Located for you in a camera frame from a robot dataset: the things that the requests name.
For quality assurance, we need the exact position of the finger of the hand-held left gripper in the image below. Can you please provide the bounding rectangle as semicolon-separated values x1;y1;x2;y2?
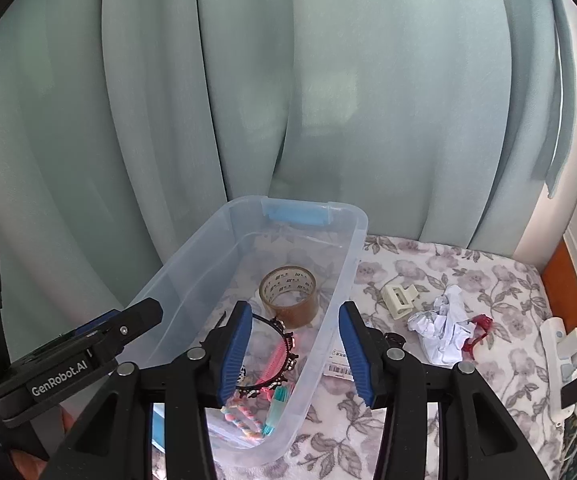
75;297;164;362

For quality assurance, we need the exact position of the cream hair claw clip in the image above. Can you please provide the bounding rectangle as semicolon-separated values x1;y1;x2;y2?
381;284;422;320

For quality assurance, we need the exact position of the brown wooden bed frame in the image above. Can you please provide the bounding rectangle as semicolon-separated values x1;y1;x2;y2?
542;237;577;332

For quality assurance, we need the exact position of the floral grey white blanket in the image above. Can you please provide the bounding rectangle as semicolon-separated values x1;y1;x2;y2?
148;234;569;480

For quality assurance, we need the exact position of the clear plastic storage box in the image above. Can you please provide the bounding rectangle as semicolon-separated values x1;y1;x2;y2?
118;195;369;469

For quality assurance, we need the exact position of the white paper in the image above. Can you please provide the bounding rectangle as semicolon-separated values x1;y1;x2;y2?
408;285;474;366

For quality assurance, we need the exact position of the white power strip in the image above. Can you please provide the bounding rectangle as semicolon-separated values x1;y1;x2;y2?
539;317;577;424

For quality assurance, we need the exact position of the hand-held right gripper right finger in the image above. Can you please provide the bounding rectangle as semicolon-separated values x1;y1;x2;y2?
338;301;551;480

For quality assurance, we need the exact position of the pale green curtain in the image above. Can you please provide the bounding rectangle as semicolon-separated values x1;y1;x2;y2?
0;0;577;411

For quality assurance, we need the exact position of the brown packing tape roll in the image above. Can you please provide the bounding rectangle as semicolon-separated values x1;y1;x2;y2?
259;266;319;331

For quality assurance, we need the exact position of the pastel braided hair tie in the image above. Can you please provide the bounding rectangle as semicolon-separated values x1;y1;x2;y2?
221;402;265;437

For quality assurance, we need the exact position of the teal hair tie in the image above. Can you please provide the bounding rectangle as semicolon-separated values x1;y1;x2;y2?
263;385;290;439

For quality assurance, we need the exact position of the black flowered headband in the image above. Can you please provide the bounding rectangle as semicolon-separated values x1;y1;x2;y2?
237;312;300;397

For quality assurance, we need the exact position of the small white carton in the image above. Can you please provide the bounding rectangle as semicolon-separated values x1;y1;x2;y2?
324;347;357;376

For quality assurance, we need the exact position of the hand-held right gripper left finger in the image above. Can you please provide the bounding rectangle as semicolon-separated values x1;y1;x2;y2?
48;300;254;480

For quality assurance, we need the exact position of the pink hair comb clip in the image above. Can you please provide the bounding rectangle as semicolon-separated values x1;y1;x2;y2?
262;335;291;386

